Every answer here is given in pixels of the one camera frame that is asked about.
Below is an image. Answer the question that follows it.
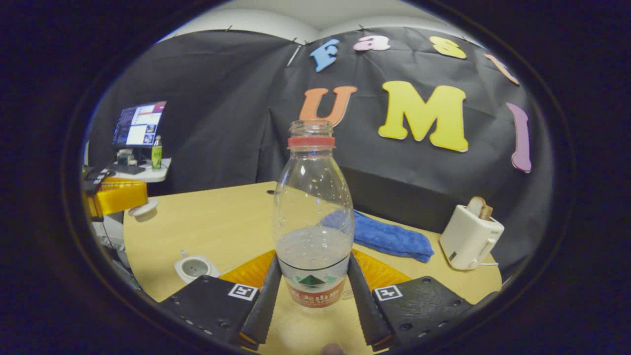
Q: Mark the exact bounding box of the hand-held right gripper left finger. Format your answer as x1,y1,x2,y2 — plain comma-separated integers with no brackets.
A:
157,248,283,350

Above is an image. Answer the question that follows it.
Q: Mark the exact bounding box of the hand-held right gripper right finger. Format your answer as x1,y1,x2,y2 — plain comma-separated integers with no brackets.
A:
347,248,499,352

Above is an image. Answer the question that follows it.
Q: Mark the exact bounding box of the white teacup lid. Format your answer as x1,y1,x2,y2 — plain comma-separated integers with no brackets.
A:
128,198,159,218

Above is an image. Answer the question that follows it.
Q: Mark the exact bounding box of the clear plastic water bottle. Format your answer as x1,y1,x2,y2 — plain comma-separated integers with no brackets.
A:
273,119,355,309

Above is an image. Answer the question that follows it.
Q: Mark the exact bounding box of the white side desk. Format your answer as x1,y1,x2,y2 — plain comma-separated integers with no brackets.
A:
105,157,172,183

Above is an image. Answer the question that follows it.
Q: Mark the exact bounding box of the computer monitor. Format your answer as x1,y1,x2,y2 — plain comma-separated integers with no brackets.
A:
112,101,167,148

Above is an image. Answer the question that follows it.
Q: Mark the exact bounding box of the blue folded cloth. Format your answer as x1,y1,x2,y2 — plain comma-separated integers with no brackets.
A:
319,209,435,263

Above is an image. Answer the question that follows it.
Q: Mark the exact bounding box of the black backdrop cloth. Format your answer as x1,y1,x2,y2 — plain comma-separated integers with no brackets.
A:
89,26,555,277

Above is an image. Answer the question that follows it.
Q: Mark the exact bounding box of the white toaster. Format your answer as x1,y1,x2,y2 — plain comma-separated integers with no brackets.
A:
439,204,505,271

